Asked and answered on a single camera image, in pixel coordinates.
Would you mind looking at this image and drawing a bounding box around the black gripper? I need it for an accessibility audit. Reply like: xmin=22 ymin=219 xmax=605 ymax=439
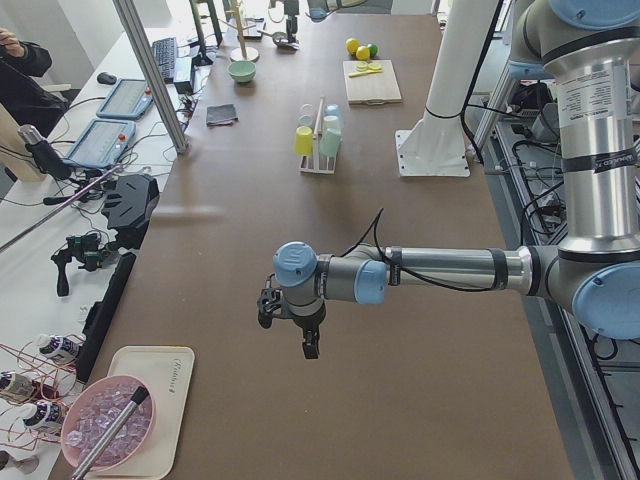
xmin=283 ymin=0 xmax=299 ymax=44
xmin=257 ymin=273 xmax=326 ymax=360

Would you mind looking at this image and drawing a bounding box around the pink cup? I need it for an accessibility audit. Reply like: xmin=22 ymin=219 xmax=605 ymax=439
xmin=299 ymin=104 xmax=315 ymax=116

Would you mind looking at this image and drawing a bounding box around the mint green cup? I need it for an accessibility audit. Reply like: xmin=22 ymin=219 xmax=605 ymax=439
xmin=319 ymin=128 xmax=342 ymax=157

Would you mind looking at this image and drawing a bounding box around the light blue cup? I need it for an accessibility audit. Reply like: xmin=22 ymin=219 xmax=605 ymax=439
xmin=324 ymin=103 xmax=344 ymax=130

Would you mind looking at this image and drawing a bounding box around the grey cup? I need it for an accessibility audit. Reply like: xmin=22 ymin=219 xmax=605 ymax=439
xmin=298 ymin=115 xmax=315 ymax=128

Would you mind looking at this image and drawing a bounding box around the white cup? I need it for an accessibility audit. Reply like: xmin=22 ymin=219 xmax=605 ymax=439
xmin=322 ymin=115 xmax=342 ymax=134

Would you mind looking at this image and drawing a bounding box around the yellow cup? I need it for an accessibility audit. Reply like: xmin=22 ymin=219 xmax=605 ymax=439
xmin=294 ymin=125 xmax=313 ymax=156

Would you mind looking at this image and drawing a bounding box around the metal scoop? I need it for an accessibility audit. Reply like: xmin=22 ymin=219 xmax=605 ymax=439
xmin=259 ymin=30 xmax=299 ymax=51

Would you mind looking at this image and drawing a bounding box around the wooden stand with pole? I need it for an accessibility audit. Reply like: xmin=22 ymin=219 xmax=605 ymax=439
xmin=223 ymin=0 xmax=259 ymax=62

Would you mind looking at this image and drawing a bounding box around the yellow lemon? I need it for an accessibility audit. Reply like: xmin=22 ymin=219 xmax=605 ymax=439
xmin=345 ymin=38 xmax=360 ymax=55
xmin=355 ymin=45 xmax=371 ymax=61

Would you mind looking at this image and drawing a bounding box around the green bowl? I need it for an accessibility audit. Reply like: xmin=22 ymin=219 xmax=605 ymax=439
xmin=227 ymin=60 xmax=256 ymax=84

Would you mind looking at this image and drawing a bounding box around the yellow plastic knife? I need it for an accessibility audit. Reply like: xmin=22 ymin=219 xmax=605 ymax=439
xmin=348 ymin=69 xmax=383 ymax=78

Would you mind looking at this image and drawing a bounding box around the bamboo cutting board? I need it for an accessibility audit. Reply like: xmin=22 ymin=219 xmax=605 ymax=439
xmin=342 ymin=60 xmax=402 ymax=105

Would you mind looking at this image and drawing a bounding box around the grey folded cloth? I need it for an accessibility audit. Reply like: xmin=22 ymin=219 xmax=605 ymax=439
xmin=206 ymin=104 xmax=238 ymax=126

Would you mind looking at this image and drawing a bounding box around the black keyboard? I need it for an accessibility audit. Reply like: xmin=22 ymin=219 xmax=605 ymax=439
xmin=151 ymin=37 xmax=178 ymax=83

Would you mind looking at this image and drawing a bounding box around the beige tray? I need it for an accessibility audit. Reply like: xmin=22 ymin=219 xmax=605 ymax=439
xmin=86 ymin=346 xmax=195 ymax=479

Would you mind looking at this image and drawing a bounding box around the metal rod black tip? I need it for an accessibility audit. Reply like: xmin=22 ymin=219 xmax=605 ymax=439
xmin=70 ymin=386 xmax=149 ymax=480

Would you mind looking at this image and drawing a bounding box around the blue teach pendant far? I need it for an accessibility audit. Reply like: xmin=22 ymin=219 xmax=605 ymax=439
xmin=96 ymin=79 xmax=153 ymax=120

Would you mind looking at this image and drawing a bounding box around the blue teach pendant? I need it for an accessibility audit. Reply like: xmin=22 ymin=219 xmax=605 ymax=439
xmin=96 ymin=79 xmax=153 ymax=120
xmin=62 ymin=118 xmax=136 ymax=169

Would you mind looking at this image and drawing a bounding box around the black bar on desk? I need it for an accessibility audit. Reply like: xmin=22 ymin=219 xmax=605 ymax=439
xmin=75 ymin=253 xmax=137 ymax=384

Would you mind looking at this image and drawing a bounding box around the black computer mouse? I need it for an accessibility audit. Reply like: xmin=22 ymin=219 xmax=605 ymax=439
xmin=96 ymin=72 xmax=117 ymax=85

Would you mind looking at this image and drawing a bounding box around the pink bowl of ice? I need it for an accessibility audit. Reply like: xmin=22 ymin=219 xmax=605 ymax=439
xmin=61 ymin=375 xmax=155 ymax=471

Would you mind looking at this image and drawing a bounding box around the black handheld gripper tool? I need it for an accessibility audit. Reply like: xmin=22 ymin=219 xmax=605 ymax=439
xmin=51 ymin=233 xmax=120 ymax=297

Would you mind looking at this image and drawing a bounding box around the small bottle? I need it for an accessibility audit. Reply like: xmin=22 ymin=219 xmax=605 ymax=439
xmin=18 ymin=401 xmax=67 ymax=435
xmin=1 ymin=371 xmax=58 ymax=403
xmin=35 ymin=334 xmax=81 ymax=365

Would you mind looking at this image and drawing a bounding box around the blue teach pendant near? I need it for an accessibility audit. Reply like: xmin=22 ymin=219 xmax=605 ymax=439
xmin=62 ymin=118 xmax=136 ymax=169

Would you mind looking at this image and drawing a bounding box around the person in black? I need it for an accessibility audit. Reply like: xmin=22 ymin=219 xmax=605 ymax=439
xmin=1 ymin=28 xmax=69 ymax=137

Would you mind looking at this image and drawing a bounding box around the white wire cup rack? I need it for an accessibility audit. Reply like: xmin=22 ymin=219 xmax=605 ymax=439
xmin=299 ymin=96 xmax=338 ymax=175

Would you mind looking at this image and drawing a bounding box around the aluminium frame post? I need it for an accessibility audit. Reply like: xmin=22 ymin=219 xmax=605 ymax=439
xmin=113 ymin=0 xmax=188 ymax=155

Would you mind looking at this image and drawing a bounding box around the black perforated bracket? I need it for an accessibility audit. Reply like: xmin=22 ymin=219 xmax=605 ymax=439
xmin=101 ymin=174 xmax=159 ymax=249

